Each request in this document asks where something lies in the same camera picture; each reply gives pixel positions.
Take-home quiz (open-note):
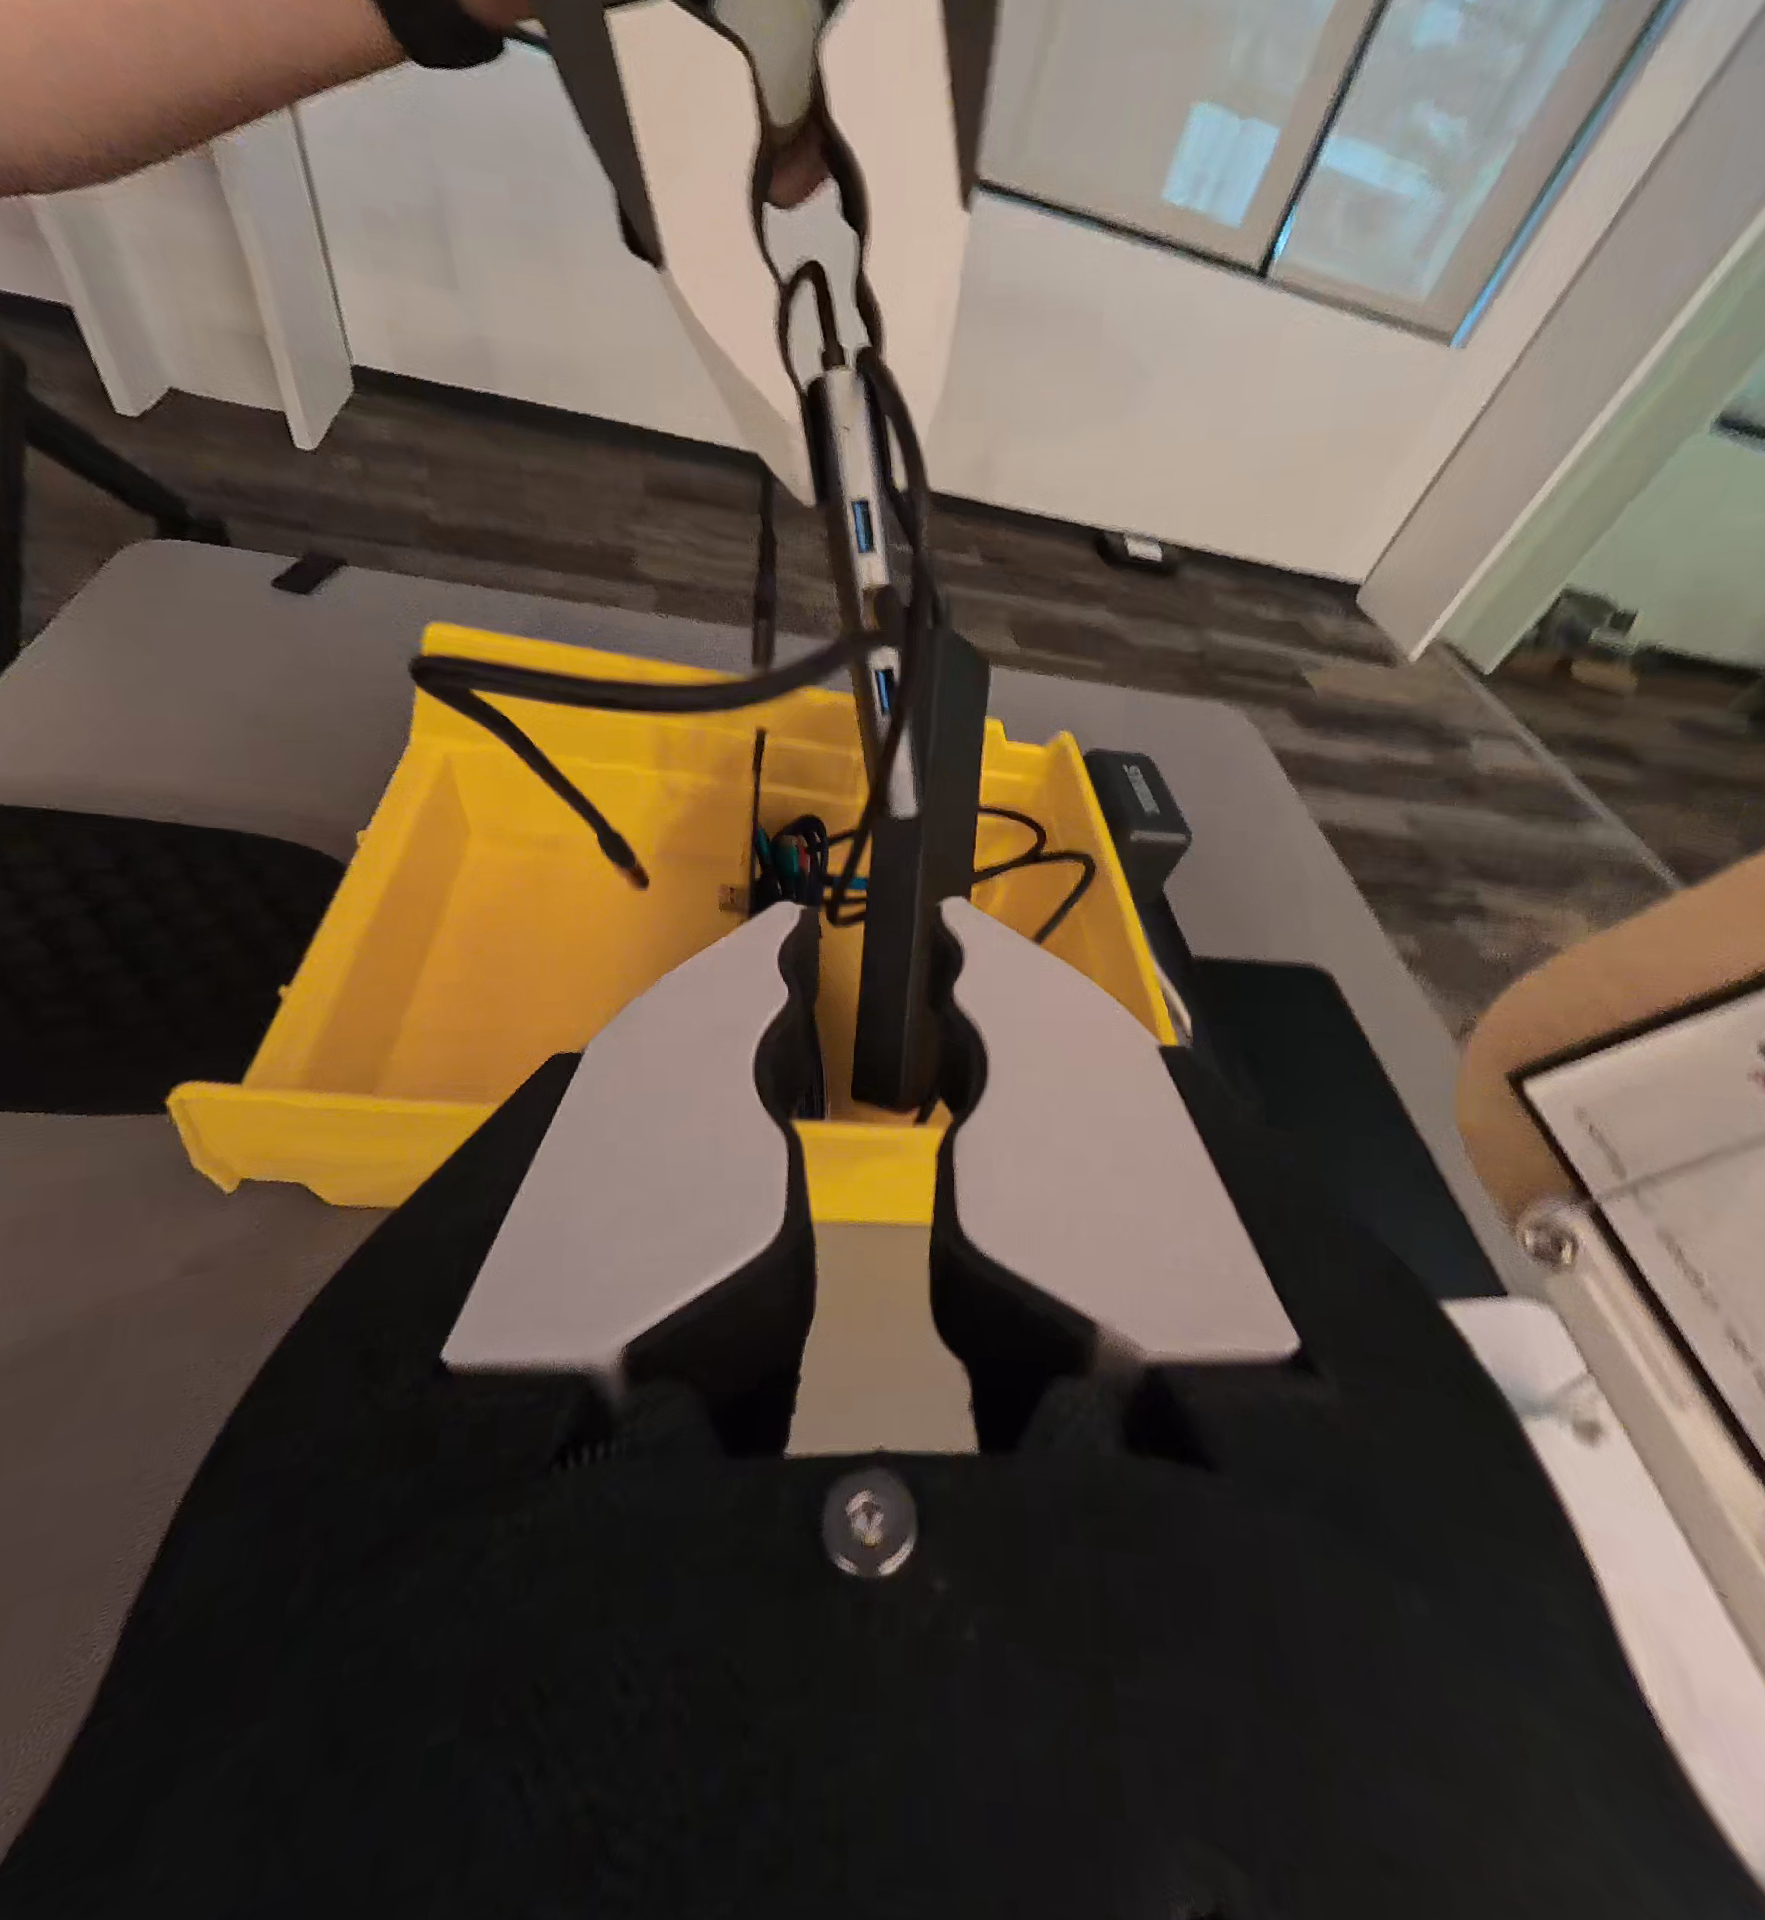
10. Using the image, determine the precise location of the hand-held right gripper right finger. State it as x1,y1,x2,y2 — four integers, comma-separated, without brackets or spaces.
921,904,1303,1378

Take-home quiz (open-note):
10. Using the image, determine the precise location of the person's left forearm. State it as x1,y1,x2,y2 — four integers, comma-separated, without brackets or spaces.
0,0,404,198

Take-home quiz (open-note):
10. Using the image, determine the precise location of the black 7-port USB hub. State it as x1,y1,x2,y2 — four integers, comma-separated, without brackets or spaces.
413,630,899,893

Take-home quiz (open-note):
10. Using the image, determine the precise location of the large glass window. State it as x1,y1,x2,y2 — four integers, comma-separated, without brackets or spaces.
974,0,1695,339

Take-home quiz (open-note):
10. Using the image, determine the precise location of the yellow plastic bin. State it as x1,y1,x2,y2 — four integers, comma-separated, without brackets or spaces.
169,622,1184,1233

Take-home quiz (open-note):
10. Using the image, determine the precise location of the black power station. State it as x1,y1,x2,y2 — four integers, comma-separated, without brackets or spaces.
1085,751,1199,893

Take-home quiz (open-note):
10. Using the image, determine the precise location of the blue braided usb cable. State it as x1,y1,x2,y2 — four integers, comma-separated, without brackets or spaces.
739,806,1101,951

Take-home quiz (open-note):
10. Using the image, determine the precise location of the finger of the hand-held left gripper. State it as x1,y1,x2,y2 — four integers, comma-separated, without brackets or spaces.
629,0,823,496
823,0,974,489

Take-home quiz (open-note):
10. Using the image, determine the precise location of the instruction poster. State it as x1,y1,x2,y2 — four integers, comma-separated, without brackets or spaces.
1514,946,1765,1682

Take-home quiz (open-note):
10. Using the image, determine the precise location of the black wrist strap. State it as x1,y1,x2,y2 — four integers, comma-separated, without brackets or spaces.
373,0,514,72

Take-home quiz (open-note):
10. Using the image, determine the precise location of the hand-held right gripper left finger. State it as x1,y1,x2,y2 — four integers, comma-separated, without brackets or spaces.
441,909,830,1388

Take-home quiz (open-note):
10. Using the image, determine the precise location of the white stand base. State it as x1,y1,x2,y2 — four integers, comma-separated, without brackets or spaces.
1437,1291,1765,1878

